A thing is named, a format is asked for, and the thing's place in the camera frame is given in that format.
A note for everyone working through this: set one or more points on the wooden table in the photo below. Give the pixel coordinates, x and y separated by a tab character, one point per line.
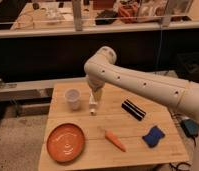
100	152

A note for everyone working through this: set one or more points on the white ceramic cup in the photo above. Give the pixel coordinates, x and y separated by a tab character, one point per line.
72	96

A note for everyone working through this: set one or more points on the black bag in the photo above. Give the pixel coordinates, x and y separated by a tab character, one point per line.
105	17

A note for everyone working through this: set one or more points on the black rectangular box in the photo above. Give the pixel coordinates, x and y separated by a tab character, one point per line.
134	110

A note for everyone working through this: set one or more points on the metal rail shelf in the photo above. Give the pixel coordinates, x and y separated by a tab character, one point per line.
35	18

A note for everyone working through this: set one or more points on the orange cluttered items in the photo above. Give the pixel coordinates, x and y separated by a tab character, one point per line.
127	13

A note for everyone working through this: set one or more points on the white tube bottle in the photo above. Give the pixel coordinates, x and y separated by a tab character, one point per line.
93	104

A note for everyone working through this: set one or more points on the orange ceramic bowl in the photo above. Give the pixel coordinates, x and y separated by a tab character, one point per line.
65	142

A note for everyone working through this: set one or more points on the blue sponge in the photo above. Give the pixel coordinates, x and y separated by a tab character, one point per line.
153	137

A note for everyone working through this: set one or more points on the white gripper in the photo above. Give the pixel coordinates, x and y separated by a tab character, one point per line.
96	85

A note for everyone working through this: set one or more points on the orange toy carrot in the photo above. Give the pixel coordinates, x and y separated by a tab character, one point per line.
114	140

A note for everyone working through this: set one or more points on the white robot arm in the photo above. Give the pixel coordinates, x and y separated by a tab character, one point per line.
180	94

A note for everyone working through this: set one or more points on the dark power adapter box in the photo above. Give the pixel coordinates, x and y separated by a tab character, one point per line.
190	127

